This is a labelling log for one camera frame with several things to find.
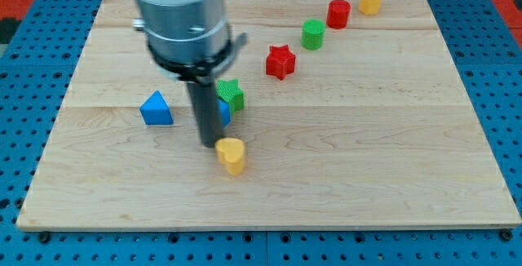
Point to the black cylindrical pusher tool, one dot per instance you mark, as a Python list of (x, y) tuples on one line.
[(205, 107)]

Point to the blue triangle block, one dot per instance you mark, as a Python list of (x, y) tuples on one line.
[(155, 110)]

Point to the wooden board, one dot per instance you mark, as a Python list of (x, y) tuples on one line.
[(374, 131)]

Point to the yellow hexagon block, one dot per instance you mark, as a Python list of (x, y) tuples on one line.
[(369, 7)]

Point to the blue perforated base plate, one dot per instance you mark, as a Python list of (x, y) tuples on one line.
[(39, 63)]

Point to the red star block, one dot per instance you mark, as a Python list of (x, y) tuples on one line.
[(280, 62)]

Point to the green cylinder block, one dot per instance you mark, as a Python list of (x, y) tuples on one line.
[(313, 31)]

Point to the red cylinder block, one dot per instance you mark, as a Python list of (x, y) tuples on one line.
[(338, 14)]

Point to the green star block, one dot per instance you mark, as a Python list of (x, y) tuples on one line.
[(230, 92)]

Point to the yellow heart block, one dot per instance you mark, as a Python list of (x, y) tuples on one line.
[(231, 153)]

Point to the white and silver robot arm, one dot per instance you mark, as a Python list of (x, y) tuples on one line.
[(190, 39)]

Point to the blue cube block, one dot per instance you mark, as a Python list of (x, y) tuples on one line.
[(224, 110)]

